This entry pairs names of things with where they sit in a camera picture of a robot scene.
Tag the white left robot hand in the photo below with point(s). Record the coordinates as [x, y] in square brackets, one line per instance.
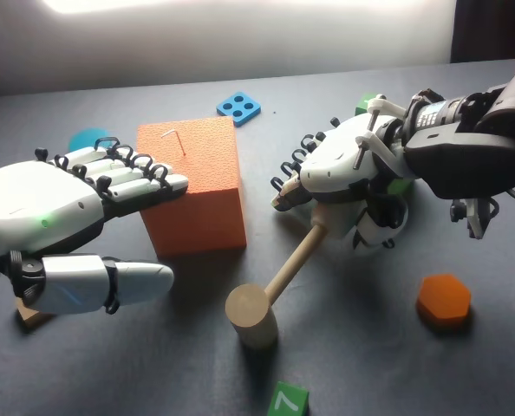
[23, 203]

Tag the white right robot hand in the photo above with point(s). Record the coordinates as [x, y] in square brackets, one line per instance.
[340, 160]

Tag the wooden mallet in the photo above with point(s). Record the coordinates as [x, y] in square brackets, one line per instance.
[294, 260]

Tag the large orange foam cube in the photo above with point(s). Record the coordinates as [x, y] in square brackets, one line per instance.
[197, 216]

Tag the small green block letter Y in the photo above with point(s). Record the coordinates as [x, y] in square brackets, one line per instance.
[361, 106]

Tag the blue square four-hole block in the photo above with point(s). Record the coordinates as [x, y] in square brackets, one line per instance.
[239, 105]

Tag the tan wooden rectangular block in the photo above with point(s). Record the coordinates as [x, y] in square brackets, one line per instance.
[30, 318]

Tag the thin metal nail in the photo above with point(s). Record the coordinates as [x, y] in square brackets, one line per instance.
[178, 142]

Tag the orange hexagon block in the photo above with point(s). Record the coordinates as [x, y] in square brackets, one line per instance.
[443, 298]

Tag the green number seven cube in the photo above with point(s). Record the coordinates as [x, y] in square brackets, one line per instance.
[288, 401]

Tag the large green foam cube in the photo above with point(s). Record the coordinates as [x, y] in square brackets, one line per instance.
[399, 186]

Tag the blue round disc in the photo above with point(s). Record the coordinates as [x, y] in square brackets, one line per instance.
[84, 138]

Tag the grey table cloth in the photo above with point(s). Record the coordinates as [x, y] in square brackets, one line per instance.
[370, 355]

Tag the dark curtain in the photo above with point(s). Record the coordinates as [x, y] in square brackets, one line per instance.
[491, 26]

